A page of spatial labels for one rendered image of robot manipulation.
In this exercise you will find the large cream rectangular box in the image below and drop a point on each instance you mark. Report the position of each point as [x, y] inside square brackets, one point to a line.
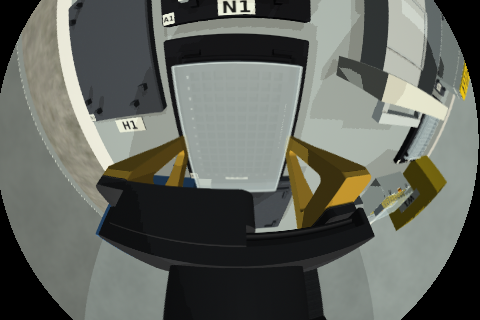
[413, 54]

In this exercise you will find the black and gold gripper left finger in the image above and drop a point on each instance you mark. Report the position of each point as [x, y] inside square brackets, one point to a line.
[143, 166]

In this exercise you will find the white label with black text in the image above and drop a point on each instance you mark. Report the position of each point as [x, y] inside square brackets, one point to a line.
[131, 124]

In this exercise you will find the yellow bin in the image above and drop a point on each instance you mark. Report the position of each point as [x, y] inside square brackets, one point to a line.
[426, 180]

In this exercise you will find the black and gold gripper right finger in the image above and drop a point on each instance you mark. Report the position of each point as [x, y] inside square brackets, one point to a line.
[342, 181]

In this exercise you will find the blue open-top bin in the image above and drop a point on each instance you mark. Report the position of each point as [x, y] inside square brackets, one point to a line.
[160, 180]

